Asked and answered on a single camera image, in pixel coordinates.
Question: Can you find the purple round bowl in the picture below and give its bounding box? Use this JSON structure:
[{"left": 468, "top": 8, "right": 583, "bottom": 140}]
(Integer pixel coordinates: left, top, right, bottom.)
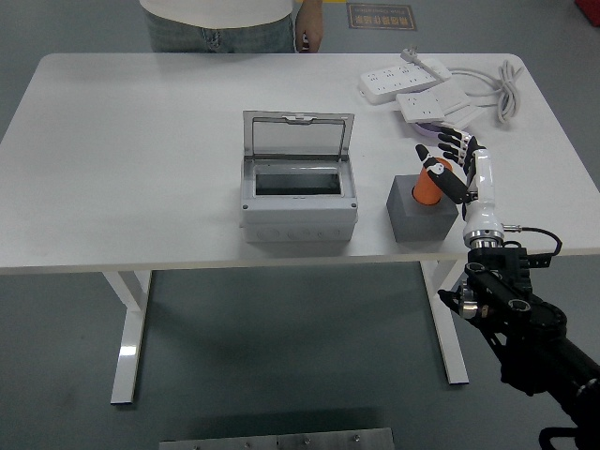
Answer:
[{"left": 412, "top": 120, "right": 454, "bottom": 140}]

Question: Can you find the grey block with round hole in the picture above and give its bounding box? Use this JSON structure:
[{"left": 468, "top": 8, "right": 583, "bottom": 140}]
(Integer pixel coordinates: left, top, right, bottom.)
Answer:
[{"left": 386, "top": 173, "right": 459, "bottom": 244}]

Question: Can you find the grey metal plate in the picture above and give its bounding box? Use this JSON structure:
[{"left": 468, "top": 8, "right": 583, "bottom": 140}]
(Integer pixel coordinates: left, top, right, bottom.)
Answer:
[{"left": 158, "top": 427, "right": 396, "bottom": 450}]

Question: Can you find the brown floor sign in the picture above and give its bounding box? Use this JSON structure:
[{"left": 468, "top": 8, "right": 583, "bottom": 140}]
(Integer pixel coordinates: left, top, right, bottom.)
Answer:
[{"left": 346, "top": 2, "right": 418, "bottom": 33}]

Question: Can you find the white table leg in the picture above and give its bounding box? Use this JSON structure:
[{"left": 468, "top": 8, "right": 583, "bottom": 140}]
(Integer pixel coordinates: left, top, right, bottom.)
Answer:
[
  {"left": 420, "top": 260, "right": 471, "bottom": 386},
  {"left": 101, "top": 270, "right": 154, "bottom": 405}
]

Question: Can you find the person's left hand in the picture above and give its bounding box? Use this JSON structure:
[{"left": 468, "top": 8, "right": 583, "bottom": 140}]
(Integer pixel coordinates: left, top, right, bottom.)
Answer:
[{"left": 293, "top": 5, "right": 324, "bottom": 53}]

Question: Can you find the red object at floor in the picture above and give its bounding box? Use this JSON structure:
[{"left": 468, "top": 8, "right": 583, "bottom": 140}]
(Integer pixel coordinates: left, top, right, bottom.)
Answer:
[{"left": 575, "top": 0, "right": 600, "bottom": 23}]

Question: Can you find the white power strip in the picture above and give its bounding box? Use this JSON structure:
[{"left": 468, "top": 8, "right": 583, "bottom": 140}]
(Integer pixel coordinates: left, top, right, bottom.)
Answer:
[{"left": 358, "top": 63, "right": 444, "bottom": 105}]

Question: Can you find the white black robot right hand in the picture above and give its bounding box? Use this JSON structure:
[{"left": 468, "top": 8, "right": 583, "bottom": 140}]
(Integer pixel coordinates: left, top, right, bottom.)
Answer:
[{"left": 414, "top": 125, "right": 503, "bottom": 237}]

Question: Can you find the black robot strap loop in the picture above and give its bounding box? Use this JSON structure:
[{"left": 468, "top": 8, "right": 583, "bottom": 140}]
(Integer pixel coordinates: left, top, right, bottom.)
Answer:
[{"left": 537, "top": 425, "right": 592, "bottom": 450}]

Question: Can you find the white switch panel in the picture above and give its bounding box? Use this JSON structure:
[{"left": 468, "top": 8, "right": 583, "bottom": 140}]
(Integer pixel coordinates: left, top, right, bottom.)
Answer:
[{"left": 438, "top": 105, "right": 483, "bottom": 132}]

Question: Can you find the orange cylindrical battery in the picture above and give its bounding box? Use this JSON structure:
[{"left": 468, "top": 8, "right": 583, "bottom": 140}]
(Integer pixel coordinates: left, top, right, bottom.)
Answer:
[{"left": 411, "top": 157, "right": 454, "bottom": 206}]

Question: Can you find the person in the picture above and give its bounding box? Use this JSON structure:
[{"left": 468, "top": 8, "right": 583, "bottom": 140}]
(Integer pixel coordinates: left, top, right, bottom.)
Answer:
[{"left": 139, "top": 0, "right": 301, "bottom": 54}]

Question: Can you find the white power cord with plug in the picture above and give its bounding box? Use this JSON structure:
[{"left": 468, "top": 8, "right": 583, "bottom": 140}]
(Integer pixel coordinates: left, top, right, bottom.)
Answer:
[{"left": 400, "top": 43, "right": 525, "bottom": 127}]

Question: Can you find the grey electrical box clear lid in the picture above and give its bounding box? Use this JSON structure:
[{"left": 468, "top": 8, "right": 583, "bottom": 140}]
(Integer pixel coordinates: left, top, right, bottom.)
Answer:
[{"left": 239, "top": 110, "right": 360, "bottom": 244}]

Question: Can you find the white wall socket panel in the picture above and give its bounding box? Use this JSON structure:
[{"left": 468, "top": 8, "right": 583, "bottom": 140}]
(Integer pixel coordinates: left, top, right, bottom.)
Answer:
[{"left": 396, "top": 87, "right": 473, "bottom": 125}]

